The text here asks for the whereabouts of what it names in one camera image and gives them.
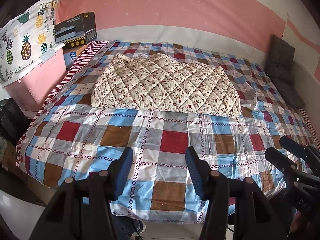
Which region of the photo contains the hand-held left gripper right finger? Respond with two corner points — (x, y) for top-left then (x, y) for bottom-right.
(185, 146), (290, 240)

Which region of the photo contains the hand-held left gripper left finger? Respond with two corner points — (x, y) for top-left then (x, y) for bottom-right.
(30, 147), (134, 240)

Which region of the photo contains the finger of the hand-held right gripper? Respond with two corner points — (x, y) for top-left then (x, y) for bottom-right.
(279, 135), (320, 165)
(264, 147), (312, 182)

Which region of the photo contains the floral quilted garment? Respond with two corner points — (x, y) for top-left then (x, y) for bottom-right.
(90, 53), (242, 118)

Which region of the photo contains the plaid bed sheet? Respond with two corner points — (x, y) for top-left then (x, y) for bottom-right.
(16, 39), (320, 224)

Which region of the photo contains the person's leg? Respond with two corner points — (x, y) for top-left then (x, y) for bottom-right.
(110, 215), (140, 240)

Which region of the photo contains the person's shoe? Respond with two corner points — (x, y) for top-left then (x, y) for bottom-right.
(134, 220), (147, 233)

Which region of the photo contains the grey cushion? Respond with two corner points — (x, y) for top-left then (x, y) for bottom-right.
(264, 34), (306, 108)

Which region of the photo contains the pink plastic storage box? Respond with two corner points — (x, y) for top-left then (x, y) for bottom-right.
(2, 42), (68, 105)

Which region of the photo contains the black appliance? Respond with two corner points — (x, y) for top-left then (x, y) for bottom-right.
(0, 99), (28, 144)

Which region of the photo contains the brown cardboard box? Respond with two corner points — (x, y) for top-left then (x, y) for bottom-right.
(62, 44), (88, 71)

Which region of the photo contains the black printed cardboard box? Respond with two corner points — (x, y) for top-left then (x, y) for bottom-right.
(54, 12), (96, 50)

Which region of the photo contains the pineapple print cloth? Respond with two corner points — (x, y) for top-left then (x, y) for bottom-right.
(0, 1), (57, 84)

